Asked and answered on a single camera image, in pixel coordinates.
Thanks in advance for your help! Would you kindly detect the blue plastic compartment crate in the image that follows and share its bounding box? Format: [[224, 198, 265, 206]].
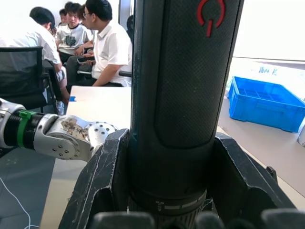
[[227, 76, 305, 133]]

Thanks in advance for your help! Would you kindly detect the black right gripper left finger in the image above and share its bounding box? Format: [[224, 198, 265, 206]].
[[58, 128, 131, 229]]

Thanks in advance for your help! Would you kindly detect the person in white shirt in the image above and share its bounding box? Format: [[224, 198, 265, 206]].
[[0, 6, 68, 115]]

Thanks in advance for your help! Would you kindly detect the white thin cable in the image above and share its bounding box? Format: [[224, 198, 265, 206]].
[[0, 176, 40, 229]]

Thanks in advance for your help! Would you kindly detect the smartphone with white case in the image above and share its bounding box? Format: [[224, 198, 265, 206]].
[[76, 56, 96, 65]]

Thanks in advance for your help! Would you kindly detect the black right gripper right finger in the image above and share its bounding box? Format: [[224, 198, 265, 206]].
[[206, 132, 299, 224]]

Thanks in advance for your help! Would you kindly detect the man with glasses white polo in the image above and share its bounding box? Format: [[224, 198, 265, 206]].
[[65, 0, 133, 88]]

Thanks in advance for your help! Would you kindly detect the person with dark hair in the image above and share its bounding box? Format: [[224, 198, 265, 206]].
[[58, 8, 69, 26]]

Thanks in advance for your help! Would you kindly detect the black mesh office chair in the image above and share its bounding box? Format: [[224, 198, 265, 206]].
[[0, 46, 63, 113]]

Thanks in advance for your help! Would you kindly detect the young man black-white t-shirt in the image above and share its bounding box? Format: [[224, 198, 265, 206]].
[[56, 2, 94, 65]]

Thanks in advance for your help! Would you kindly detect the black high-back chair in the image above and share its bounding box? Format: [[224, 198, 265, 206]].
[[126, 15, 134, 40]]

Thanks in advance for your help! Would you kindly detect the black electric screwdriver red symbol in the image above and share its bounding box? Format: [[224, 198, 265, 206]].
[[130, 0, 245, 229]]

